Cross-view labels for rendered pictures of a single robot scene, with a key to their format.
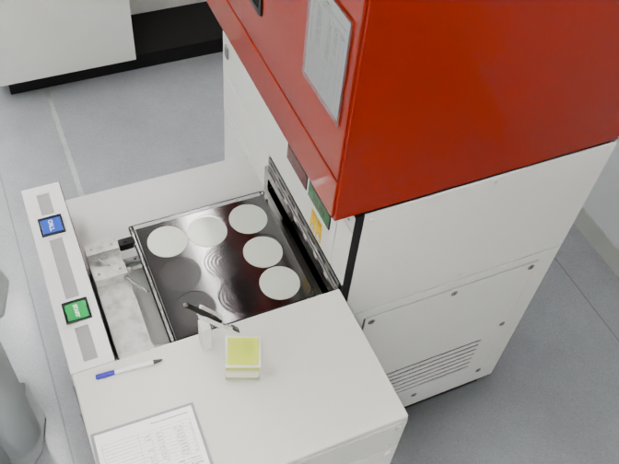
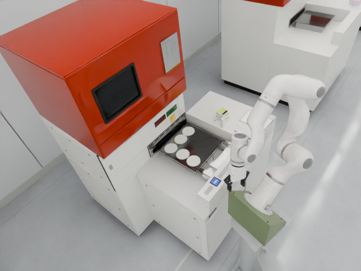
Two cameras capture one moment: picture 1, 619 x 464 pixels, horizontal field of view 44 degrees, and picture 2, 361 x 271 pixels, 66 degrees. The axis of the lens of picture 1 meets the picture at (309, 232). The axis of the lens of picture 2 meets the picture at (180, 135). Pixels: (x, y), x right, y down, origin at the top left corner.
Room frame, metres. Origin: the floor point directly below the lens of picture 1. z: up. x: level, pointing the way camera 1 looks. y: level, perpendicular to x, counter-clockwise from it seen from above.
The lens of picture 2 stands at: (1.54, 1.54, 2.47)
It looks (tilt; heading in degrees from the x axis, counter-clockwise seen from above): 46 degrees down; 255
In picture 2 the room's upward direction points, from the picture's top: 9 degrees counter-clockwise
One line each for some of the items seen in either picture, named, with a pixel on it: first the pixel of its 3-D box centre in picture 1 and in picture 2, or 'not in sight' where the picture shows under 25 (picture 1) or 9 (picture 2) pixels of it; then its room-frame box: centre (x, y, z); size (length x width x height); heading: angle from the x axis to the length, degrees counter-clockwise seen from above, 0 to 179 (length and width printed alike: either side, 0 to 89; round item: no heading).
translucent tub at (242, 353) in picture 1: (242, 358); (222, 114); (0.79, 0.11, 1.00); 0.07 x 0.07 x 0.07; 8
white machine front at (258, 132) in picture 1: (279, 153); (149, 137); (1.39, 0.10, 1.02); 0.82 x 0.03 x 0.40; 29
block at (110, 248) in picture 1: (101, 249); (208, 174); (1.10, 0.50, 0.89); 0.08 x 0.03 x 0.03; 119
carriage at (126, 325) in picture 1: (120, 307); (221, 162); (0.97, 0.43, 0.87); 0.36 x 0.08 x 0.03; 29
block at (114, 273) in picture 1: (110, 274); (215, 166); (1.03, 0.46, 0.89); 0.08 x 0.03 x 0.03; 119
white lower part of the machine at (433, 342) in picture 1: (365, 259); (136, 167); (1.55, -0.20, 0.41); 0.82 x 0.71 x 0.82; 29
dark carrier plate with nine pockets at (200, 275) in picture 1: (222, 261); (190, 145); (1.11, 0.20, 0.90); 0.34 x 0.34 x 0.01; 29
